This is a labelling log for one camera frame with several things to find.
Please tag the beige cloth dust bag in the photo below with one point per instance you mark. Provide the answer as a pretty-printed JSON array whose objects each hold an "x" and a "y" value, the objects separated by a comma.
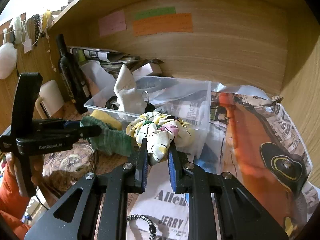
[{"x": 125, "y": 82}]

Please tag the green sticky note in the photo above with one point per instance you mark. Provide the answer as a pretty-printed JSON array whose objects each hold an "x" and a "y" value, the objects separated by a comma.
[{"x": 154, "y": 12}]

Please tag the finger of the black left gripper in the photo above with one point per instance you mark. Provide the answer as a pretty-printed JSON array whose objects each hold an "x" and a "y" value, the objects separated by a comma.
[
  {"x": 82, "y": 132},
  {"x": 66, "y": 124}
]

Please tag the yellow sponge cloth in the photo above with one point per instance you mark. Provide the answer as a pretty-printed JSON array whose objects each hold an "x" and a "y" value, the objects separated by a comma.
[{"x": 111, "y": 122}]

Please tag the newspaper print cloth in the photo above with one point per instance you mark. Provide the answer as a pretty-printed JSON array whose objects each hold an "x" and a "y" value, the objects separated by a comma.
[{"x": 168, "y": 211}]

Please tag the orange sticky note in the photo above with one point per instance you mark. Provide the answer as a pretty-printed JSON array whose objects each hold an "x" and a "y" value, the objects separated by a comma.
[{"x": 170, "y": 23}]

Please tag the dark wine bottle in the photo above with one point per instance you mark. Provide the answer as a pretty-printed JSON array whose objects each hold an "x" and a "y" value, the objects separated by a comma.
[{"x": 72, "y": 76}]

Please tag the clear plastic storage bin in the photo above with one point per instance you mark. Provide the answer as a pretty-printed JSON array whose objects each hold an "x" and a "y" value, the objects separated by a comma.
[{"x": 183, "y": 98}]

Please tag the floral patterned fabric scrunchie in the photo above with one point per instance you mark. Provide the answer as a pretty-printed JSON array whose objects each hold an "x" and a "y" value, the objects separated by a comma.
[{"x": 160, "y": 130}]

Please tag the white envelope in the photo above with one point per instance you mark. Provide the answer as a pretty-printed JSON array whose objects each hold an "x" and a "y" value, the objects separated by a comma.
[{"x": 96, "y": 73}]

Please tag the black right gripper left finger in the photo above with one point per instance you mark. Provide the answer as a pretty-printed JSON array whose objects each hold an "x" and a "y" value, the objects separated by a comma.
[{"x": 96, "y": 206}]

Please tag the pink sticky note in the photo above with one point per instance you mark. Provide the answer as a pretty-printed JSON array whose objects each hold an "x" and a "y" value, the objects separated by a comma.
[{"x": 112, "y": 23}]

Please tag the small white cardboard box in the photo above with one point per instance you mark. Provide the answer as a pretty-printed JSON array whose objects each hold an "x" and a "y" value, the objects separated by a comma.
[{"x": 148, "y": 69}]

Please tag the white ceramic mug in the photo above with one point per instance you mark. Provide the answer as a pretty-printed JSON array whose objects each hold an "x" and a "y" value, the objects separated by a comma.
[{"x": 50, "y": 100}]

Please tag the stack of magazines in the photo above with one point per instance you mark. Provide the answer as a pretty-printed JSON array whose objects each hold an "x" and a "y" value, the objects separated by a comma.
[{"x": 110, "y": 60}]

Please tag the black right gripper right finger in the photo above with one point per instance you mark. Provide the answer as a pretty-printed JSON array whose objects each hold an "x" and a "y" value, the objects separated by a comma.
[{"x": 219, "y": 203}]

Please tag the white fluffy pompom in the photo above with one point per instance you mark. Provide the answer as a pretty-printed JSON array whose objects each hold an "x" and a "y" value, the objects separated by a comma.
[{"x": 8, "y": 59}]

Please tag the green knitted sock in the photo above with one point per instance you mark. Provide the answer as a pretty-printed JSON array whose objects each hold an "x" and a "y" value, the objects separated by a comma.
[{"x": 110, "y": 140}]

